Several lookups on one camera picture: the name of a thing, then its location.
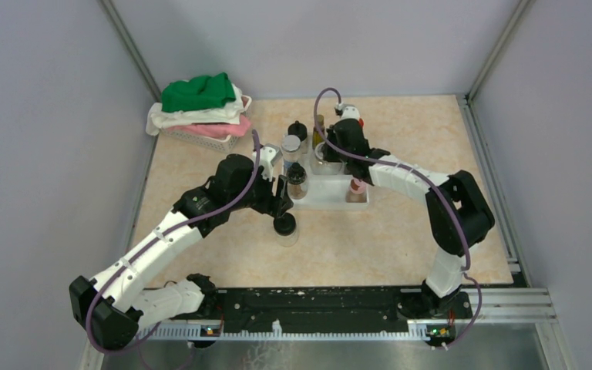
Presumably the purple cable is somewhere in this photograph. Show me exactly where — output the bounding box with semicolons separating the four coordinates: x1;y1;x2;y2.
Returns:
313;87;483;351
86;128;262;370

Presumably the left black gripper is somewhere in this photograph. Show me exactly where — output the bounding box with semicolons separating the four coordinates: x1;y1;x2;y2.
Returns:
229;163;293;218

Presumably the black cap glass jar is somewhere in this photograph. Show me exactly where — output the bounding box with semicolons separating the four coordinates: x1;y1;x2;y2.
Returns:
273;213;298;247

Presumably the silver perforated lid shaker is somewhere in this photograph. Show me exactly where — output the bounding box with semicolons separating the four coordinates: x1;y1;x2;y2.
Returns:
281;135;301;174

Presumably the white cable duct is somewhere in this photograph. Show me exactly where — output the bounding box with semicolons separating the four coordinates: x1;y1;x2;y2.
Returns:
134;320;430;342

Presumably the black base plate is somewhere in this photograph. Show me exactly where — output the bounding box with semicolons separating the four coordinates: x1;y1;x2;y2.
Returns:
169;284;473;335

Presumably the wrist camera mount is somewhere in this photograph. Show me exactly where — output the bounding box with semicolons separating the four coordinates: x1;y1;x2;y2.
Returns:
253;144;282;180
334;103;362;121

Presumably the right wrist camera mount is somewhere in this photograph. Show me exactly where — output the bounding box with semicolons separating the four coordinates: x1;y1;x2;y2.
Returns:
334;103;362;121

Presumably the black cap sesame jar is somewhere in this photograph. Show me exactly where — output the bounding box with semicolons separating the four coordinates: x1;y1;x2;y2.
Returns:
288;120;308;154

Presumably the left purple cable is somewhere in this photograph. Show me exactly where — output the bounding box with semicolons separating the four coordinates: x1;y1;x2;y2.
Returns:
86;128;262;370

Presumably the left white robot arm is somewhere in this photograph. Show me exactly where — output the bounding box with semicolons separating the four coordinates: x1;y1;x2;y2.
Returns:
69;146;293;353

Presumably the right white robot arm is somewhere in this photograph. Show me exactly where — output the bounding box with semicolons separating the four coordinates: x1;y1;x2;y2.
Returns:
326;119;495;318

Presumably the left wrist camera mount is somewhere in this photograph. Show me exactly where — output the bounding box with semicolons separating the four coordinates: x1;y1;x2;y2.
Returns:
253;144;282;180

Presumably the black grinder top jar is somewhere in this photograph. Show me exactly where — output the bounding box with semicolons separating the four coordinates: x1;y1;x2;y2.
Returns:
286;163;308;200

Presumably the gold cap yellow bottle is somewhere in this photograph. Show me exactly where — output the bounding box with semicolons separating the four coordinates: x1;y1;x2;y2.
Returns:
311;114;325;150

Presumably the white plastic basket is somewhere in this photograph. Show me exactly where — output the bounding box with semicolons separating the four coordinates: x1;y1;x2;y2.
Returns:
160;95;252;153

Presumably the pink cloth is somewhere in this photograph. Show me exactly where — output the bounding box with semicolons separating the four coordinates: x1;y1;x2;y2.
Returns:
177;115;251;139

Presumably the white cloth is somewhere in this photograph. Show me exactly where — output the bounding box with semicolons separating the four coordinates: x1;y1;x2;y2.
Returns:
145;96;245;136

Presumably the pink lid spice jar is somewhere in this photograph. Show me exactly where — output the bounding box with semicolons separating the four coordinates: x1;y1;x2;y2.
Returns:
345;177;368;204

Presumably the white divided plastic tray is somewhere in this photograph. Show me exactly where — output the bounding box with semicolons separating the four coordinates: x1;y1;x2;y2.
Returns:
292;136;370;211

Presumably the green cloth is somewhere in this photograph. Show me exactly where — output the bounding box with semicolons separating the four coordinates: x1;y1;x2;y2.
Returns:
161;72;237;113

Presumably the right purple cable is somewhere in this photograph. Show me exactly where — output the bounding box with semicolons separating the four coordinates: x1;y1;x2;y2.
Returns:
313;87;483;351

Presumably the clear lid glass jar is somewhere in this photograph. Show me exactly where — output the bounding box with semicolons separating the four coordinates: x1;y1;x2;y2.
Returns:
309;143;342;176

